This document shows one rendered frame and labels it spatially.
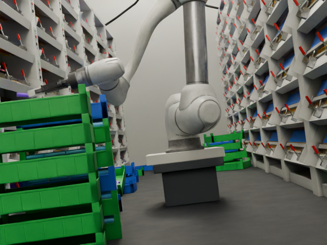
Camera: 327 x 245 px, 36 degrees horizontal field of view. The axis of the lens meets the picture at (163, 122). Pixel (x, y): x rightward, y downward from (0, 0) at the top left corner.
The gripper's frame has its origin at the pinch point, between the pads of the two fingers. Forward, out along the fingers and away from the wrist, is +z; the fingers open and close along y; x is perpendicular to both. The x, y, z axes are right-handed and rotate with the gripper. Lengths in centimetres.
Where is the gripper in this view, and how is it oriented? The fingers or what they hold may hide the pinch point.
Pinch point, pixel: (36, 92)
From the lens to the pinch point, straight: 238.1
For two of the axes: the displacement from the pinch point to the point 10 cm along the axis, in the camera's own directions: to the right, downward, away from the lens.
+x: 2.9, 9.6, -0.5
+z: -9.6, 2.9, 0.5
